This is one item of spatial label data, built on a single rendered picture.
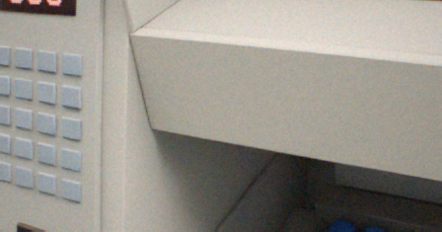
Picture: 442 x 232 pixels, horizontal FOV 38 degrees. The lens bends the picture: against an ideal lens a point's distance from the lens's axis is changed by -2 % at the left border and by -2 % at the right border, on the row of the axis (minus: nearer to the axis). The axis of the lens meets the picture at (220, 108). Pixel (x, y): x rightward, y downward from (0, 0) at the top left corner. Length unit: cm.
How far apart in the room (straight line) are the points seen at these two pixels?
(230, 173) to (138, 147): 9
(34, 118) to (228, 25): 10
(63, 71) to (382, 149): 13
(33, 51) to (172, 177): 8
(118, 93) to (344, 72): 9
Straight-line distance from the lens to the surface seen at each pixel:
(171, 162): 30
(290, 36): 23
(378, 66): 21
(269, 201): 39
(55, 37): 28
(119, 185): 27
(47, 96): 28
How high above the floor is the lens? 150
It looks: 10 degrees down
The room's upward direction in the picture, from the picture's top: 3 degrees clockwise
